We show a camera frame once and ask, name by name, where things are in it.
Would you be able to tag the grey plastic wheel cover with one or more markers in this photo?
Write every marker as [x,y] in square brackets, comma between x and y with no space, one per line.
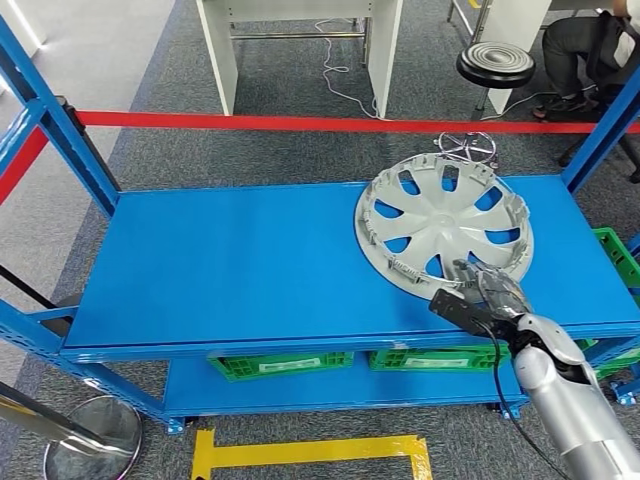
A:
[440,225]

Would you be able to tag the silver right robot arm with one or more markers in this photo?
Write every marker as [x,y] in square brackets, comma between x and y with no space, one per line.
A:
[564,397]

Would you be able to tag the blue metal shelf rack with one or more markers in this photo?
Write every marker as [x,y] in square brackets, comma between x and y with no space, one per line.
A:
[250,265]
[627,387]

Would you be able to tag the red barrier belt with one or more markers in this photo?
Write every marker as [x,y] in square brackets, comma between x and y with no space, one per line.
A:
[20,166]
[300,123]

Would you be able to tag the green plastic crate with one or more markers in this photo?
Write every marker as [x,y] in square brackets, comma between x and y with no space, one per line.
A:
[280,366]
[440,360]
[620,255]

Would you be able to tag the yellow floor tape square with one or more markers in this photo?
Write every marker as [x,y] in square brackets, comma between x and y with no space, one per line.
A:
[300,452]

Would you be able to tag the white desk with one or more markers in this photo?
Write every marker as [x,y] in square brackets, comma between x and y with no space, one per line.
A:
[220,53]

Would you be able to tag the black round stool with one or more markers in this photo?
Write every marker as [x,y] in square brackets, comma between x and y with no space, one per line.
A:
[495,63]

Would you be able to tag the black office chair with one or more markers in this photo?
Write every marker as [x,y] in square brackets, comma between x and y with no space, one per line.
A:
[572,154]

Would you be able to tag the person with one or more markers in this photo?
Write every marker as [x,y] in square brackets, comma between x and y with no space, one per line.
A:
[564,46]

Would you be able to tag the chrome stanchion post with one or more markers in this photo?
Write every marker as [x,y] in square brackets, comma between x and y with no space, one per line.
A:
[97,156]
[100,430]

